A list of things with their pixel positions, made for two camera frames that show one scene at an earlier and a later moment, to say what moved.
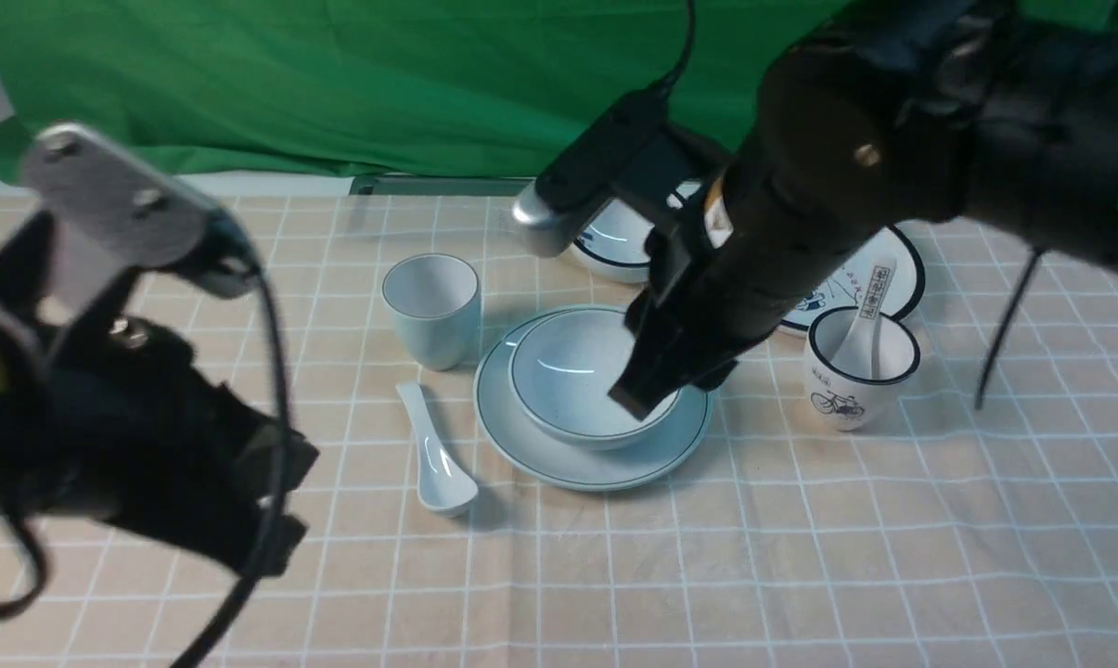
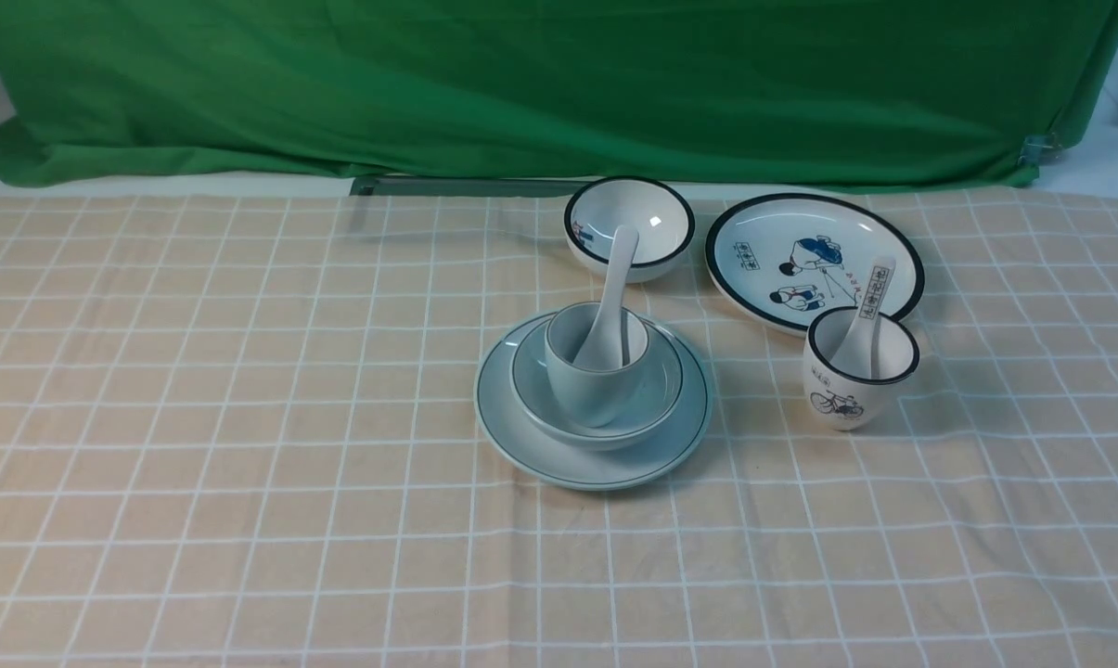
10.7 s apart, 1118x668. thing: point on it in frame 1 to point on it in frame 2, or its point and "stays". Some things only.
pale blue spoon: [443, 490] to [602, 348]
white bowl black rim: [613, 243] stays
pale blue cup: [435, 300] to [591, 397]
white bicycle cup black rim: [854, 404] stays
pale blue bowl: [561, 367] stays
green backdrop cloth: [498, 89] stays
